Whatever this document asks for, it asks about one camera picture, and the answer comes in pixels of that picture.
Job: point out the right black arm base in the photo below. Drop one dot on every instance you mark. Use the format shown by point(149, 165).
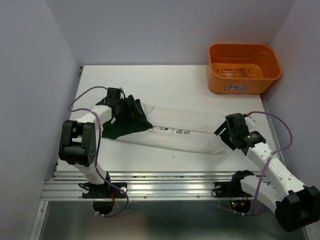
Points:
point(232, 188)

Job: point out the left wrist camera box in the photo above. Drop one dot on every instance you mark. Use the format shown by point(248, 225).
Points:
point(115, 95)

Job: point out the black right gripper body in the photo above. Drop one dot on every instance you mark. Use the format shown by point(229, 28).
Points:
point(228, 138)

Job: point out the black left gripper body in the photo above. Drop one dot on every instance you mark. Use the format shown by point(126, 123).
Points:
point(124, 111)

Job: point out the aluminium mounting rail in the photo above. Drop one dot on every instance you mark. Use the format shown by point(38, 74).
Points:
point(141, 186)

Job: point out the orange plastic basket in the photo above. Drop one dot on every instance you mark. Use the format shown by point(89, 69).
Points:
point(241, 68)

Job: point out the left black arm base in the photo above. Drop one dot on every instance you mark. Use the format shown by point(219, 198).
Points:
point(102, 191)

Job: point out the white and green t-shirt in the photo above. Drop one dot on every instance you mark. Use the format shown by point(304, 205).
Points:
point(169, 128)

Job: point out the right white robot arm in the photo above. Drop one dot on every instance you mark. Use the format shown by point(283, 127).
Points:
point(294, 204)

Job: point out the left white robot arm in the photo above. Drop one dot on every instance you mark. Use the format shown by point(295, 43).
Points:
point(79, 138)

